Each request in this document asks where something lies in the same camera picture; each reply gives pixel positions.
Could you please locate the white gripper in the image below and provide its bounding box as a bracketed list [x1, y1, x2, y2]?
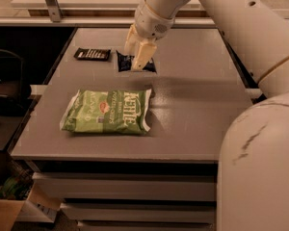
[124, 0, 174, 70]

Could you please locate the blue rxbar blueberry bar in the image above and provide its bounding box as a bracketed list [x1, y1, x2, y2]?
[117, 51, 156, 72]

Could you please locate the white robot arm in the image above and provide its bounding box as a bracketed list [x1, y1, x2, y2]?
[125, 0, 289, 231]

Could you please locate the green jalapeno chip bag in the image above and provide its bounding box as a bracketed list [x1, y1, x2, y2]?
[60, 90, 151, 135]

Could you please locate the black snack bar wrapper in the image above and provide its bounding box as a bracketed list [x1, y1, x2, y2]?
[74, 48, 111, 62]

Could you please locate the grey drawer cabinet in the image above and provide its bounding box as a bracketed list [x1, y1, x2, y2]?
[12, 29, 250, 231]

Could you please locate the black office chair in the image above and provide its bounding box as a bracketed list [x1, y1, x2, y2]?
[0, 49, 31, 116]

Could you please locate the cardboard box with items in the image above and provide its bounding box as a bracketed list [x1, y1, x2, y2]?
[0, 152, 60, 231]

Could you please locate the left metal shelf bracket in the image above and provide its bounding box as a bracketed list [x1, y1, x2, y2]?
[45, 0, 62, 22]

